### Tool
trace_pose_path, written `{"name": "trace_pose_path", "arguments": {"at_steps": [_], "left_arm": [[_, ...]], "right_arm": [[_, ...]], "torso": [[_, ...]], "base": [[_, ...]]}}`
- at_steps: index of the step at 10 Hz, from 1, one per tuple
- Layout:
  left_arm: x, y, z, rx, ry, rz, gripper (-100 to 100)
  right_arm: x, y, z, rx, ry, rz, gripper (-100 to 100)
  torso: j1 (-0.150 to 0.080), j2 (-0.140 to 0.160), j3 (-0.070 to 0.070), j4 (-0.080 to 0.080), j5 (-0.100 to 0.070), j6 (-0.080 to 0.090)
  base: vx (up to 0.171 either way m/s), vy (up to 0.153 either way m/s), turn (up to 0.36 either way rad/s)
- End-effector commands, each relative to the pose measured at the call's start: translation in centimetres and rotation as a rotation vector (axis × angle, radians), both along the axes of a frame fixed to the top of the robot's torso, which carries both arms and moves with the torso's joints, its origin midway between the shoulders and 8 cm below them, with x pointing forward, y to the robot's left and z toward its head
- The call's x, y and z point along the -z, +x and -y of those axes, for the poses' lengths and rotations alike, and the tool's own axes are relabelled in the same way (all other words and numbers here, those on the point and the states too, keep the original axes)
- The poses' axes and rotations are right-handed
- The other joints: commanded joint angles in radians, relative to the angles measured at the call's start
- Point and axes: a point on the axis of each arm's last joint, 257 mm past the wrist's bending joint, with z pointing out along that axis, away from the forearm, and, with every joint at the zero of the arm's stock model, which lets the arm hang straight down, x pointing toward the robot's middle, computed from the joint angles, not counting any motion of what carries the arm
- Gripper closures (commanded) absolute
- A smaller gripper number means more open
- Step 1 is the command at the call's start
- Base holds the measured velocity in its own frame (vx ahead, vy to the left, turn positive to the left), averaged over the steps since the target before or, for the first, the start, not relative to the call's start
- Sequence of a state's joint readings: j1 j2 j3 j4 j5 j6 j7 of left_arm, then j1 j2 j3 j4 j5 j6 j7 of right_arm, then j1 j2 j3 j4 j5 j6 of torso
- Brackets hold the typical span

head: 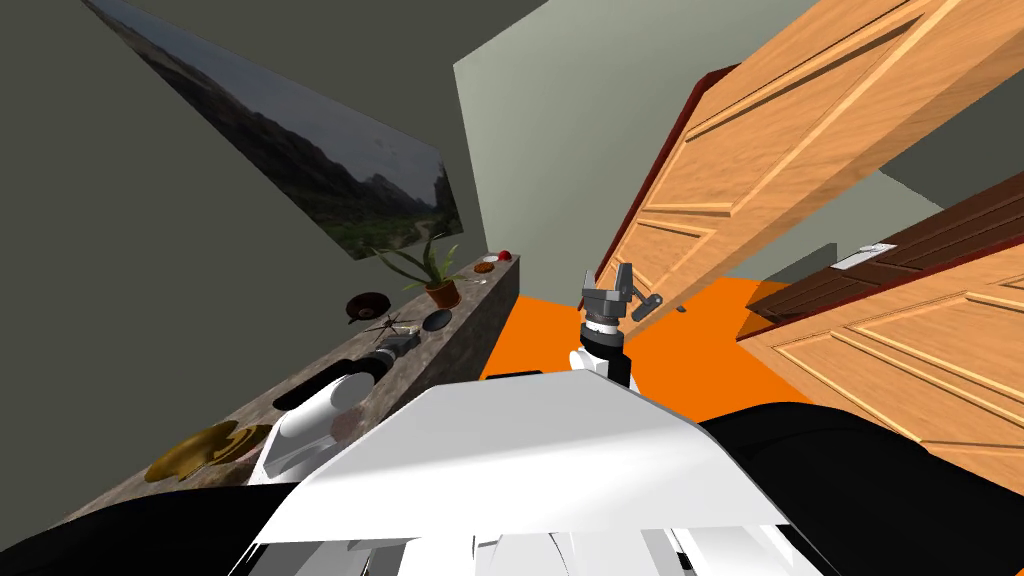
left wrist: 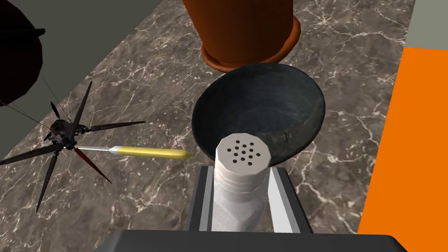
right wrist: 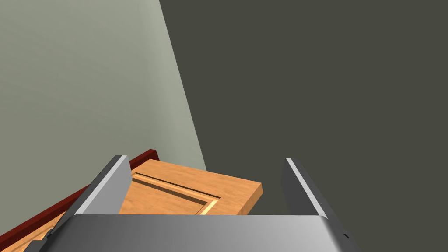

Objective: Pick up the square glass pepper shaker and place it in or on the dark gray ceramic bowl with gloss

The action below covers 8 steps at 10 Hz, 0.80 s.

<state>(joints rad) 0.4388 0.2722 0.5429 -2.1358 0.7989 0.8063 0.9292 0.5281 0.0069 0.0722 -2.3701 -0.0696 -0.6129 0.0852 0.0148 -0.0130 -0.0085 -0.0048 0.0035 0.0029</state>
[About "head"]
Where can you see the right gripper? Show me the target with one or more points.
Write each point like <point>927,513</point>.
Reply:
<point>606,305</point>

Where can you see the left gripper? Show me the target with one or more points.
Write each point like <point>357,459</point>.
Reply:
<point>398,347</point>

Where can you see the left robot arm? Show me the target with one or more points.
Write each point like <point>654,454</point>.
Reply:
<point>320,412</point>

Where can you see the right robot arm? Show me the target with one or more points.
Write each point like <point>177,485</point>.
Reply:
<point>840,496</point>

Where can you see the stone sideboard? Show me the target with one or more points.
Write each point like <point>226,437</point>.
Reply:
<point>456,344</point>

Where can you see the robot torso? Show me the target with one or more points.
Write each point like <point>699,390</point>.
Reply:
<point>520,456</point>

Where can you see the light wooden panelled door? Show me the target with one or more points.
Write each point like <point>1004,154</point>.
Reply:
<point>760,160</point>
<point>920,360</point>

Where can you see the landscape picture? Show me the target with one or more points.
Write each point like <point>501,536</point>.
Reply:
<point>320,168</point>

